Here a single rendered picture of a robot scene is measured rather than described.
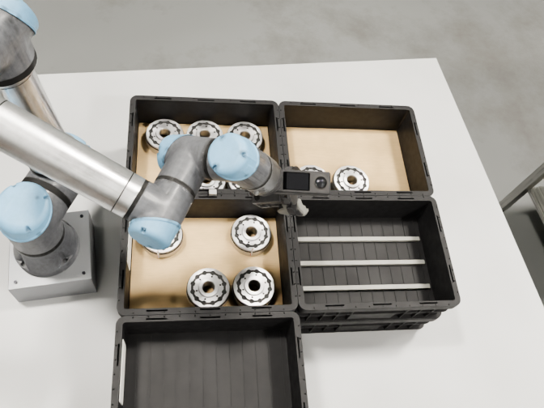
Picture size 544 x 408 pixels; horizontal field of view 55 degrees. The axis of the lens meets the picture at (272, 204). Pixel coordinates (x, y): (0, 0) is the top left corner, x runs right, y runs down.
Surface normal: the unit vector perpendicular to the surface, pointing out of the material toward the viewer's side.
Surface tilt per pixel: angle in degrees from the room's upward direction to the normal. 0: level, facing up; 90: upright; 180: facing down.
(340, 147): 0
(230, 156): 35
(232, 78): 0
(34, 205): 9
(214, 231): 0
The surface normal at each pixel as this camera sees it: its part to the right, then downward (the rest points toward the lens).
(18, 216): 0.07, -0.36
